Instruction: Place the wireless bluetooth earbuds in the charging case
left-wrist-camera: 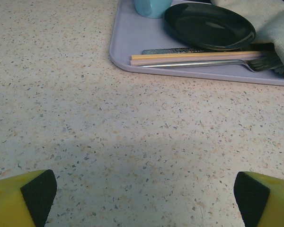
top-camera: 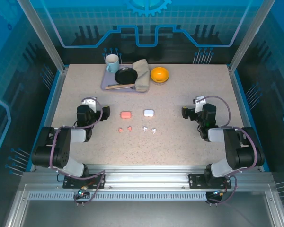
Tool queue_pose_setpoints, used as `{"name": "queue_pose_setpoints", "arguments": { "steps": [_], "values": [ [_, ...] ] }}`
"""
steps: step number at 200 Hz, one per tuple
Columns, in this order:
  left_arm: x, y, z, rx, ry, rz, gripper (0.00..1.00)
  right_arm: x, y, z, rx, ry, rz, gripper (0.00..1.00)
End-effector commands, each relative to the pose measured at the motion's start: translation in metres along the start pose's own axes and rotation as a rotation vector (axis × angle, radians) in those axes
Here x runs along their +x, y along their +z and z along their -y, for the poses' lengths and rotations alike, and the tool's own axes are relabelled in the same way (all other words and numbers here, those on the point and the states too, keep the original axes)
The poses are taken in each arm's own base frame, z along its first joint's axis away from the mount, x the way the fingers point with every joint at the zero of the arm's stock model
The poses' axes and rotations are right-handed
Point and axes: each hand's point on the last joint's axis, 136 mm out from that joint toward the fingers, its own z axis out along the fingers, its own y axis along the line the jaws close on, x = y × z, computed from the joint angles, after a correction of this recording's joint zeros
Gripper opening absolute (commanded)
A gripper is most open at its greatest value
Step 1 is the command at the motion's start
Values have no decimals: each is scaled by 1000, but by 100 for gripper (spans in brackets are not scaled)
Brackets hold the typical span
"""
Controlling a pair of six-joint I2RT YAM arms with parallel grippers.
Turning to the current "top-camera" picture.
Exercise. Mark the pink earbud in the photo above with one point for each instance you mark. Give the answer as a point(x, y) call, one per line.
point(129, 128)
point(120, 130)

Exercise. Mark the pink earbud charging case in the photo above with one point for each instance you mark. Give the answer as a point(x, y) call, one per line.
point(126, 115)

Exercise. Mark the white earbud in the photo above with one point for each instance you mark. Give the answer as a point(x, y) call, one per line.
point(153, 131)
point(145, 129)

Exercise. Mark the white earbud charging case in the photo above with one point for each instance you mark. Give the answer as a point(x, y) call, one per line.
point(148, 113)

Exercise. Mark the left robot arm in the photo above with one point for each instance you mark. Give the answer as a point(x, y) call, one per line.
point(61, 146)

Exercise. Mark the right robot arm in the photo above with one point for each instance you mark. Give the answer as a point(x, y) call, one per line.
point(239, 151)

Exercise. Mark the lavender tray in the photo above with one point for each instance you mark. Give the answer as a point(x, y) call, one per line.
point(107, 81)

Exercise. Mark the black plate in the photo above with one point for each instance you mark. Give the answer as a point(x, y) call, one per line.
point(126, 75)

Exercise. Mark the orange bowl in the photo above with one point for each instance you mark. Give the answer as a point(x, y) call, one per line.
point(159, 73)

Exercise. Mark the light blue mug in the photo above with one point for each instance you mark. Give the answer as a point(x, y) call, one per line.
point(112, 62)

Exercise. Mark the beige folded cloth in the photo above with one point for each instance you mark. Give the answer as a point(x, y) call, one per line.
point(142, 73)

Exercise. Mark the grey metal front panel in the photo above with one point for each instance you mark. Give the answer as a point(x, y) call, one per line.
point(142, 212)

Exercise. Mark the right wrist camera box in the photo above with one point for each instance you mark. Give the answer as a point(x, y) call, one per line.
point(200, 104)

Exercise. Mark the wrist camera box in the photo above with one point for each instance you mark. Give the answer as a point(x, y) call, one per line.
point(89, 102)
point(200, 104)

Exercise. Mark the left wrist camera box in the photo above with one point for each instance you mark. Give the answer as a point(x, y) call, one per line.
point(89, 102)

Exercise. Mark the aluminium front rail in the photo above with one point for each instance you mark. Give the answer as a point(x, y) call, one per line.
point(144, 176)

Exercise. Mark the aluminium frame post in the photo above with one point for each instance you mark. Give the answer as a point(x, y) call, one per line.
point(251, 35)
point(43, 35)

